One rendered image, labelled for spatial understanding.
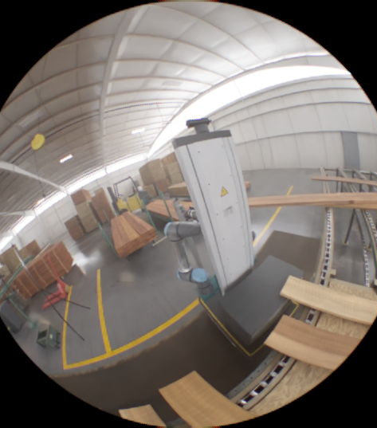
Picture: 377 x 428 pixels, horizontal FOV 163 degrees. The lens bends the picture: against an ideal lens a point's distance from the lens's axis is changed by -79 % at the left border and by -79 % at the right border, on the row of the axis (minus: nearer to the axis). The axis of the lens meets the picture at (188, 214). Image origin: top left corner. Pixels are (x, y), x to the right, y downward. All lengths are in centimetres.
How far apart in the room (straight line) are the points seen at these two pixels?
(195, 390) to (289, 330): 54
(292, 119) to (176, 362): 991
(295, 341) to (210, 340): 110
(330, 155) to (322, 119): 200
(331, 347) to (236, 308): 65
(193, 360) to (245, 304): 105
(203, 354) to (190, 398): 96
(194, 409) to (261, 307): 69
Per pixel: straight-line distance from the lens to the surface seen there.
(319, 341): 88
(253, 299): 91
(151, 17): 595
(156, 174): 1113
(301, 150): 901
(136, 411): 101
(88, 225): 1051
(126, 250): 289
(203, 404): 83
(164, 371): 185
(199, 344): 174
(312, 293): 96
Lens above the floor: 166
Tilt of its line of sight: 21 degrees down
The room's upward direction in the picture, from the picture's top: 20 degrees counter-clockwise
